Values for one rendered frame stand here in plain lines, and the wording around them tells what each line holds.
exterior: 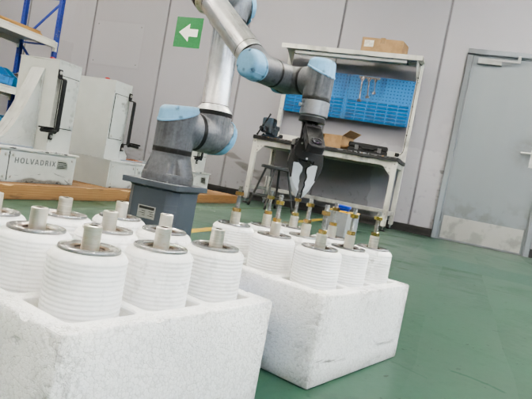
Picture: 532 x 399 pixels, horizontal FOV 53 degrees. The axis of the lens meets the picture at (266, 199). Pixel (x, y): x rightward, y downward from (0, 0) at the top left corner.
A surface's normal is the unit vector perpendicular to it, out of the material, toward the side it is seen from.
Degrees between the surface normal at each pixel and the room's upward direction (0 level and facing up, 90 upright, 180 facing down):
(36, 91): 90
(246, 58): 90
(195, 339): 90
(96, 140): 90
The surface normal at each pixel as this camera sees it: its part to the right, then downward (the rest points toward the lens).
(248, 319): 0.80, 0.18
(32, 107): 0.92, 0.19
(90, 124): -0.34, -0.01
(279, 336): -0.61, -0.07
